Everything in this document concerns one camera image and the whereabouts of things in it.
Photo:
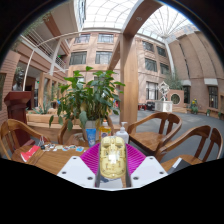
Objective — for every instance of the red booklet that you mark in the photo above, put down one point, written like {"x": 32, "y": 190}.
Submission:
{"x": 29, "y": 154}

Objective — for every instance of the wooden armchair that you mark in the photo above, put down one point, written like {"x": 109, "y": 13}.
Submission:
{"x": 10, "y": 125}
{"x": 150, "y": 140}
{"x": 63, "y": 131}
{"x": 186, "y": 133}

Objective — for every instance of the white pump bottle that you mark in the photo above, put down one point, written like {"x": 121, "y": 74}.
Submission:
{"x": 122, "y": 135}

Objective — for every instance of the dark red wooden pedestal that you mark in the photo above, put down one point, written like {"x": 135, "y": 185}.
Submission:
{"x": 18, "y": 106}

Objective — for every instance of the long wooden planter box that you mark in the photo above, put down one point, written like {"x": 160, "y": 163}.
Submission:
{"x": 38, "y": 118}

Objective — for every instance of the green potted plant, white pot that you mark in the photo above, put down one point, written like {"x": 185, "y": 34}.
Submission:
{"x": 88, "y": 96}

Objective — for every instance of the dark bust statue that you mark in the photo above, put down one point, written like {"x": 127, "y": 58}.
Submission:
{"x": 18, "y": 80}

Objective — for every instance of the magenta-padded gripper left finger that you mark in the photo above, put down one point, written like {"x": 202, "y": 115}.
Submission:
{"x": 76, "y": 170}

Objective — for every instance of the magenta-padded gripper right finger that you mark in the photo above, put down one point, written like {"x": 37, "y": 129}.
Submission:
{"x": 146, "y": 170}

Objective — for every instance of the yellow liquid bottle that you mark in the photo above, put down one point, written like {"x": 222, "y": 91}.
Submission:
{"x": 105, "y": 130}

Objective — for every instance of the white sculpture plinth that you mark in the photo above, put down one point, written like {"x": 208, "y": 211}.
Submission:
{"x": 163, "y": 106}

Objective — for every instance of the blue tube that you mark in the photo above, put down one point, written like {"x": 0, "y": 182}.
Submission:
{"x": 91, "y": 136}

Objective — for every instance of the white abstract sculpture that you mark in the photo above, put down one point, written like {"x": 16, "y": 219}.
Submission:
{"x": 163, "y": 90}

